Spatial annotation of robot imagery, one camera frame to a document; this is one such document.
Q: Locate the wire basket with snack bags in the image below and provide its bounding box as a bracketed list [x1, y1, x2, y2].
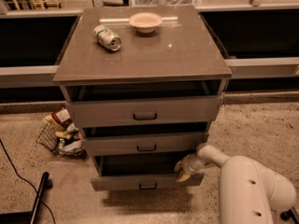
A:
[36, 108, 87, 160]

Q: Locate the black floor cable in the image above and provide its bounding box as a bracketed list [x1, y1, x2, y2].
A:
[0, 138, 57, 224]

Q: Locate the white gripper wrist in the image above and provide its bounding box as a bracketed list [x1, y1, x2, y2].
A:
[174, 153, 206, 182]

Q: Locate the grey drawer cabinet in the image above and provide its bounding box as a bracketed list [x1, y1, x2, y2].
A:
[51, 5, 233, 182]

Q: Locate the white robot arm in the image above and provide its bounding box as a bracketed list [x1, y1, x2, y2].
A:
[174, 144, 297, 224]

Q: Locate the silver green soda can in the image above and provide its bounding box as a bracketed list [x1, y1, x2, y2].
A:
[93, 25, 121, 51]

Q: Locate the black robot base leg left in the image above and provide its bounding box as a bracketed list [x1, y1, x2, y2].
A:
[0, 172, 52, 224]

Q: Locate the grey drawer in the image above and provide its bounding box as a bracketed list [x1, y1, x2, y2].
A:
[66, 96, 222, 128]
[91, 150, 204, 191]
[83, 132, 208, 156]

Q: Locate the black caster wheel right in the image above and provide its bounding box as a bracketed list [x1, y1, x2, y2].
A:
[280, 207, 299, 224]

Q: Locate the white shallow bowl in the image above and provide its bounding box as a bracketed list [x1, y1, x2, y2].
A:
[129, 12, 163, 34]

